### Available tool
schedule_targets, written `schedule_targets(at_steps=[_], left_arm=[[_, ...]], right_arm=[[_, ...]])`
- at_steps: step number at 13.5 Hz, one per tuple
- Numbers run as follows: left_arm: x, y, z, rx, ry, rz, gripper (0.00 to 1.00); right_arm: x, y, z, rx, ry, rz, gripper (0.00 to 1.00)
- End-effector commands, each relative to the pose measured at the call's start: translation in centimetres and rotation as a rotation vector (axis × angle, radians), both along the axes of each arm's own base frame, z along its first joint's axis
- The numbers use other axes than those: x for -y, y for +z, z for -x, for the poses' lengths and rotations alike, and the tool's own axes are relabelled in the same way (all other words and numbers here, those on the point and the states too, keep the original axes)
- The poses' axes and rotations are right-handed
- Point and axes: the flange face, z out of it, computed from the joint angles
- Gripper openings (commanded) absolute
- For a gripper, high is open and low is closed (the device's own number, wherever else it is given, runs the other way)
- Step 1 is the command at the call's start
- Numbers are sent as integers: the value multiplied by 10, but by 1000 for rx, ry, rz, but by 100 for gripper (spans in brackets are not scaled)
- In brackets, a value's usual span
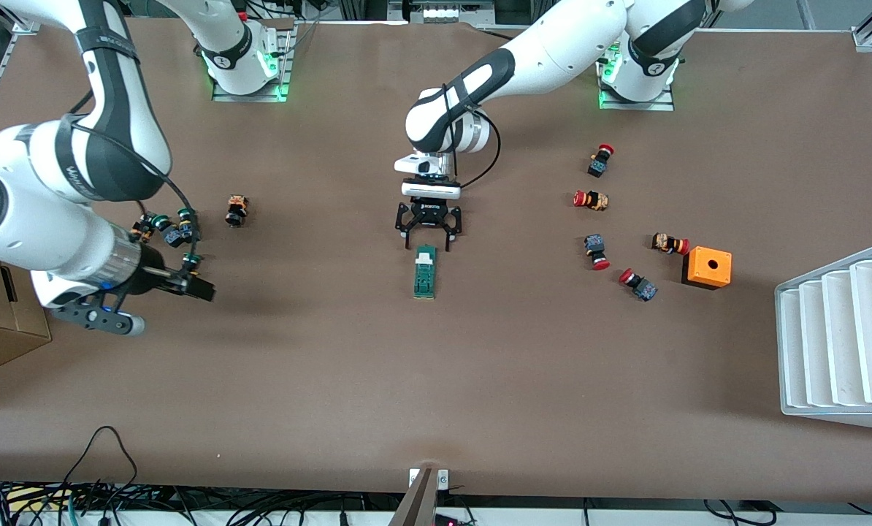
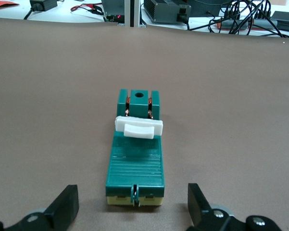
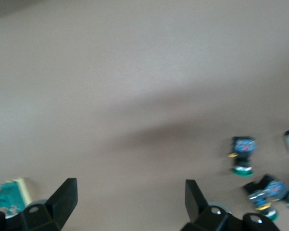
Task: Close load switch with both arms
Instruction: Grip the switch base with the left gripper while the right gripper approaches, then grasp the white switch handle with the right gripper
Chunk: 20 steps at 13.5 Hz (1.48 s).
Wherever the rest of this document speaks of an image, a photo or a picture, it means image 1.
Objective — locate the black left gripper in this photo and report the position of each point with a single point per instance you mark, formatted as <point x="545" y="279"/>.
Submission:
<point x="429" y="208"/>

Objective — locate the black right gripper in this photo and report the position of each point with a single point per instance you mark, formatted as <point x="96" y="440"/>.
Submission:
<point x="151" y="272"/>

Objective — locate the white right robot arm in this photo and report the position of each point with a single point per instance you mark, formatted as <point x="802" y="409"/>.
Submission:
<point x="41" y="219"/>

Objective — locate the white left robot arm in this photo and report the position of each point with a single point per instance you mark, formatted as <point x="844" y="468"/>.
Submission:
<point x="553" y="51"/>

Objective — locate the green button blue block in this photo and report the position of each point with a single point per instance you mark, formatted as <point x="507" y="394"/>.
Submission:
<point x="192" y="261"/>
<point x="188" y="225"/>
<point x="169" y="232"/>

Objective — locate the brown table mat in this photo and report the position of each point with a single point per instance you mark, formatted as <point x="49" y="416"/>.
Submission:
<point x="436" y="380"/>

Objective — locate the red mushroom button orange block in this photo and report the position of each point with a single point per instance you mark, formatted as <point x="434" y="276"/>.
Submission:
<point x="593" y="200"/>
<point x="670" y="243"/>

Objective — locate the red mushroom button blue block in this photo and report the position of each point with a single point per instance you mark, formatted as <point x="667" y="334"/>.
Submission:
<point x="595" y="248"/>
<point x="640" y="285"/>
<point x="600" y="162"/>

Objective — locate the brown cardboard box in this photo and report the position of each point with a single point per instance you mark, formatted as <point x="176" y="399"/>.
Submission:
<point x="5" y="351"/>

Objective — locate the orange box with round hole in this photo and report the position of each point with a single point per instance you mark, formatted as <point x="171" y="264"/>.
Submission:
<point x="708" y="267"/>

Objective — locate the black electronics box red lights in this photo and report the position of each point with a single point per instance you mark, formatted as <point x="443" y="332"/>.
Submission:
<point x="454" y="520"/>

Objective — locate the white stepped rack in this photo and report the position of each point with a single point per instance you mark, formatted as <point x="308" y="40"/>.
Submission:
<point x="838" y="343"/>

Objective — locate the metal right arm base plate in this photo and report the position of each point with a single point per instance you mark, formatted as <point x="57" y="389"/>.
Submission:
<point x="287" y="73"/>

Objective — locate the grey metal frame with lamp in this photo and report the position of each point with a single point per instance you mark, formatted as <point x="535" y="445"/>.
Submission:
<point x="443" y="13"/>

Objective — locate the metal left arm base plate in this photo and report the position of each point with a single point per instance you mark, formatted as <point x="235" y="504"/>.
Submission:
<point x="637" y="106"/>

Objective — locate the camera mount post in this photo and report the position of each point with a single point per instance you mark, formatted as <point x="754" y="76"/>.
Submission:
<point x="418" y="500"/>

